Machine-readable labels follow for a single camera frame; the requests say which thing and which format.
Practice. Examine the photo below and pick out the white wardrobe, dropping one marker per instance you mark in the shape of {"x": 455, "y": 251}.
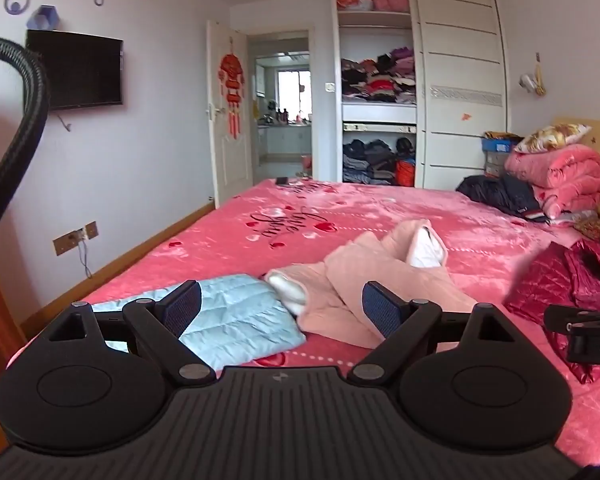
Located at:
{"x": 462, "y": 60}

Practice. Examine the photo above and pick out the brass wall socket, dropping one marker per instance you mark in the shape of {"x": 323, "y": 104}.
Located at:
{"x": 75, "y": 237}

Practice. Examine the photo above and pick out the floral pillow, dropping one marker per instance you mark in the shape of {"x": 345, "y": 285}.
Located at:
{"x": 550, "y": 137}

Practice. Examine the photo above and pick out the purple hexagon wall shelf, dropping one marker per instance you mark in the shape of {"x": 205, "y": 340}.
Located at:
{"x": 42, "y": 17}

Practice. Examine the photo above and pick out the dark navy jacket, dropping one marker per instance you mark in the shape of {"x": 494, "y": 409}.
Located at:
{"x": 500, "y": 192}

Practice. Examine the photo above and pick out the pile of dark folded clothes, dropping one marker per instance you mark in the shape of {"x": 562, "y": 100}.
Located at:
{"x": 370, "y": 162}

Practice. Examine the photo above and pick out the black phone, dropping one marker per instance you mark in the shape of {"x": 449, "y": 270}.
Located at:
{"x": 282, "y": 180}

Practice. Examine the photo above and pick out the pink quilted pajama garment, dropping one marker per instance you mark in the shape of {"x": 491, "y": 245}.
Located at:
{"x": 350, "y": 280}

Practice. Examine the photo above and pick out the black wall television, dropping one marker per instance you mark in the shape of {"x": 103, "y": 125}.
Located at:
{"x": 75, "y": 70}

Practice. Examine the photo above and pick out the dark red down jacket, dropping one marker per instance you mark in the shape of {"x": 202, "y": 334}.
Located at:
{"x": 555, "y": 280}

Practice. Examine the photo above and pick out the light blue quilted jacket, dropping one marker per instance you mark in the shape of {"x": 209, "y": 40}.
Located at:
{"x": 240, "y": 320}

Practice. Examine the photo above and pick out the pile of colourful folded clothes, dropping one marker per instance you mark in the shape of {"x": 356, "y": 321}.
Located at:
{"x": 380, "y": 77}

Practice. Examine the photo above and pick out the pink heart print bed blanket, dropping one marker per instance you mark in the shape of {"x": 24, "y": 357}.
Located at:
{"x": 190, "y": 240}

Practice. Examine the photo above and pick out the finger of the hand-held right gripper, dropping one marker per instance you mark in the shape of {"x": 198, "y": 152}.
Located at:
{"x": 580, "y": 319}

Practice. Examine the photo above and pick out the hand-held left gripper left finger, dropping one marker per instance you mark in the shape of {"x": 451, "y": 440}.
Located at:
{"x": 185, "y": 305}

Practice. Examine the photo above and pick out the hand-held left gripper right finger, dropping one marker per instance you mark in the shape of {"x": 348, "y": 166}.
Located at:
{"x": 380, "y": 307}

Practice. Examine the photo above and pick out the red knot door ornament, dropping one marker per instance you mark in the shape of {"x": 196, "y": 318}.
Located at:
{"x": 231, "y": 77}

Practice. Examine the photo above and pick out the white room door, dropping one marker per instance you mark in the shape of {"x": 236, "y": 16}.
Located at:
{"x": 230, "y": 160}

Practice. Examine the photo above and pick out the folded pink quilt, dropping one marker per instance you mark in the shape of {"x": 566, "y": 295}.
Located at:
{"x": 560, "y": 172}

